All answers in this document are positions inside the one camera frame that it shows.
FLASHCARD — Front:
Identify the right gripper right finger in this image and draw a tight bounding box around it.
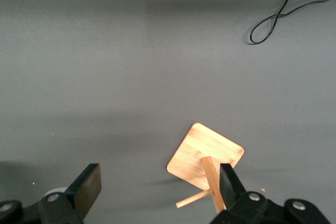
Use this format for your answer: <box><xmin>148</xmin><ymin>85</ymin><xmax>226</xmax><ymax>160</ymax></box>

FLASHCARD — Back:
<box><xmin>209</xmin><ymin>163</ymin><xmax>274</xmax><ymax>224</ymax></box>

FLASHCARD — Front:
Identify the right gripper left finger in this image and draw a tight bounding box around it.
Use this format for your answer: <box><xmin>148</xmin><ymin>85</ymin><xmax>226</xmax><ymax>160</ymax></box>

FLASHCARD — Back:
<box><xmin>38</xmin><ymin>163</ymin><xmax>102</xmax><ymax>224</ymax></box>

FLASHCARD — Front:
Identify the wooden mug tree stand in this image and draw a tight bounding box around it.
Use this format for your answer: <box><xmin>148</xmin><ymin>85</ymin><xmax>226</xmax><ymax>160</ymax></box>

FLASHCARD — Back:
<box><xmin>166</xmin><ymin>122</ymin><xmax>266</xmax><ymax>214</ymax></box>

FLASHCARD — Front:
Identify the thin black looped cable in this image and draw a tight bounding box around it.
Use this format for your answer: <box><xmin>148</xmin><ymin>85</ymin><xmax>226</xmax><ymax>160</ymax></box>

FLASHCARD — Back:
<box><xmin>248</xmin><ymin>0</ymin><xmax>336</xmax><ymax>45</ymax></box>

